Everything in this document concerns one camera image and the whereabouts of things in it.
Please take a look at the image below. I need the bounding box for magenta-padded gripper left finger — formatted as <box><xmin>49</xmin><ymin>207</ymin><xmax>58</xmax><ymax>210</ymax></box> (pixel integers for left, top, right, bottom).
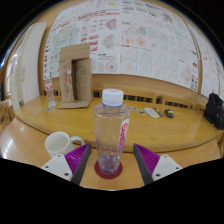
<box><xmin>40</xmin><ymin>142</ymin><xmax>92</xmax><ymax>186</ymax></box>

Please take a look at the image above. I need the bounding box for narrow wall poster sheet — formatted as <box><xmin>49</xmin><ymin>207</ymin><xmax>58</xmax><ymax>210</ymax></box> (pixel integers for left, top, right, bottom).
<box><xmin>186</xmin><ymin>19</ymin><xmax>224</xmax><ymax>101</ymax></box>

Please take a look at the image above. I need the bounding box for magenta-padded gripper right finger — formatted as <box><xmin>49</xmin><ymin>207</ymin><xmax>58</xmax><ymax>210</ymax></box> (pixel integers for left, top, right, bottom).
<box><xmin>132</xmin><ymin>143</ymin><xmax>183</xmax><ymax>186</ymax></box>

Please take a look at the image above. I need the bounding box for white ceramic mug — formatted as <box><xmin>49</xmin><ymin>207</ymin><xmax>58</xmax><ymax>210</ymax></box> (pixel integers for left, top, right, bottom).
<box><xmin>44</xmin><ymin>131</ymin><xmax>86</xmax><ymax>159</ymax></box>

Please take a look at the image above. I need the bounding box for large wall poster sheet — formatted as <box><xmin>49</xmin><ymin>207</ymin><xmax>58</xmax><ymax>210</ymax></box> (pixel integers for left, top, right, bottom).
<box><xmin>43</xmin><ymin>0</ymin><xmax>201</xmax><ymax>93</ymax></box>

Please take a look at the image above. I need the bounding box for white remote control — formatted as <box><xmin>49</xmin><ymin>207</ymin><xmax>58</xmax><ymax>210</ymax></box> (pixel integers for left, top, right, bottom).
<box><xmin>143</xmin><ymin>107</ymin><xmax>160</xmax><ymax>119</ymax></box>

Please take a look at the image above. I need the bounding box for flat round red coaster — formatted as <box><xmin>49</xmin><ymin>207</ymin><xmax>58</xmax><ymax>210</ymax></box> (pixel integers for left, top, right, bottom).
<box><xmin>94</xmin><ymin>159</ymin><xmax>124</xmax><ymax>180</ymax></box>

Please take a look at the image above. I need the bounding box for black bag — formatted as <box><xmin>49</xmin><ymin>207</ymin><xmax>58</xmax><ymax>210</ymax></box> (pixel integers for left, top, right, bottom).
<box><xmin>203</xmin><ymin>92</ymin><xmax>224</xmax><ymax>131</ymax></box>

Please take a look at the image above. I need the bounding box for clear plastic water bottle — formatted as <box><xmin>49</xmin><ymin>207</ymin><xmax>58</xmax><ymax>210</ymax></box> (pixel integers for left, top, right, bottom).
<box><xmin>93</xmin><ymin>88</ymin><xmax>132</xmax><ymax>176</ymax></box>

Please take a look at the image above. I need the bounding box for brown cardboard box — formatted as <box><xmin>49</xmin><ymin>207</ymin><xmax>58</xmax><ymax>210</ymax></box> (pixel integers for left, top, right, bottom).
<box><xmin>57</xmin><ymin>43</ymin><xmax>93</xmax><ymax>110</ymax></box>

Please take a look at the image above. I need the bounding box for wooden chair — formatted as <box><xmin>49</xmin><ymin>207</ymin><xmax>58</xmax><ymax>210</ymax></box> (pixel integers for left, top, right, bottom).
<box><xmin>0</xmin><ymin>98</ymin><xmax>16</xmax><ymax>135</ymax></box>

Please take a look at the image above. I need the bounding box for small dark device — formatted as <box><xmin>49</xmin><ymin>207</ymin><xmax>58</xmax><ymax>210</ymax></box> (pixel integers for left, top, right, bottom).
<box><xmin>164</xmin><ymin>108</ymin><xmax>176</xmax><ymax>119</ymax></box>

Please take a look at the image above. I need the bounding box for white standing air conditioner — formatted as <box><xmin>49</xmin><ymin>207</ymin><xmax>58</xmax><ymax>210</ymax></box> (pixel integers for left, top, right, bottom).
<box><xmin>8</xmin><ymin>22</ymin><xmax>48</xmax><ymax>113</ymax></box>

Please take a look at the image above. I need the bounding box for small red-labelled clear bottle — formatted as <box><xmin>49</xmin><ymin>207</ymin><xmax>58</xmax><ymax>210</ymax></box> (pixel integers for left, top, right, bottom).
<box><xmin>44</xmin><ymin>79</ymin><xmax>56</xmax><ymax>104</ymax></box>

